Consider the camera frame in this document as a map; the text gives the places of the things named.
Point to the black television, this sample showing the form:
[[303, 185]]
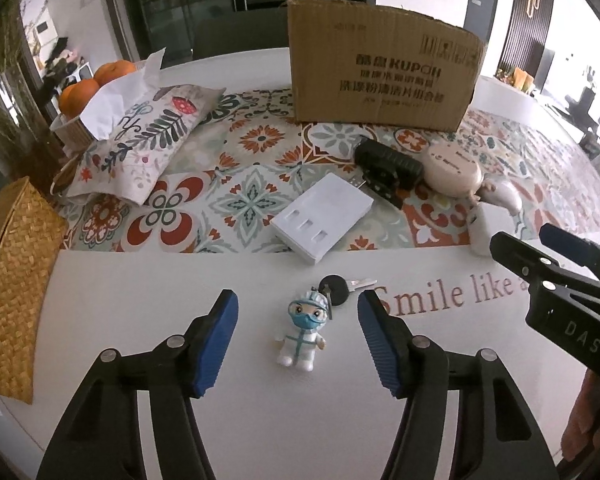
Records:
[[545, 67]]

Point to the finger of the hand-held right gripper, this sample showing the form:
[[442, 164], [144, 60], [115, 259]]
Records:
[[565, 242], [520, 259]]

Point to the white cluttered shelf rack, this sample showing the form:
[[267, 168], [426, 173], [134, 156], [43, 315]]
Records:
[[65, 70]]

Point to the white low cabinet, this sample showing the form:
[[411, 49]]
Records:
[[510, 92]]

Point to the orange bags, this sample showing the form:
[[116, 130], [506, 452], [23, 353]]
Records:
[[524, 79]]

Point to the white power strip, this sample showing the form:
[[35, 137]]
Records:
[[325, 217]]

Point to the dark slatted wall panel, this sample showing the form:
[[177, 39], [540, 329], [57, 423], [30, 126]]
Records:
[[527, 15]]

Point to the beige round case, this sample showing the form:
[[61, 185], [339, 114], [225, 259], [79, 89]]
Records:
[[450, 170]]

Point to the tile pattern table mat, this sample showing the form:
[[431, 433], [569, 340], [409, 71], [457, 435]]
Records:
[[250, 160]]

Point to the person's right hand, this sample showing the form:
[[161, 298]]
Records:
[[592, 420]]

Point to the brown cardboard box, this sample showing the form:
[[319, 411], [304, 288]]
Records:
[[380, 70]]

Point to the white tissue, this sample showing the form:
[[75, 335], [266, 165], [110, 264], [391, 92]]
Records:
[[122, 95]]

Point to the dried flower bouquet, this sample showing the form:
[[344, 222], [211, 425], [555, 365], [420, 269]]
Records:
[[5, 110]]

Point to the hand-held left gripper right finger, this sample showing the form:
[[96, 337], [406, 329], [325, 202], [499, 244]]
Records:
[[380, 340]]

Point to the white charger block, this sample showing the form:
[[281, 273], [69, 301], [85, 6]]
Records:
[[487, 230]]

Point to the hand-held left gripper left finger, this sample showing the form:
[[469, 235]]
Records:
[[217, 340]]

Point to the pile of oranges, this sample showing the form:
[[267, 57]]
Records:
[[80, 95]]

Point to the floral fabric tissue cover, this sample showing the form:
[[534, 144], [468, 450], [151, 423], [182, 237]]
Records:
[[145, 145]]

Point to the black power adapter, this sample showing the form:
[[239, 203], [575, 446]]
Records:
[[387, 165]]

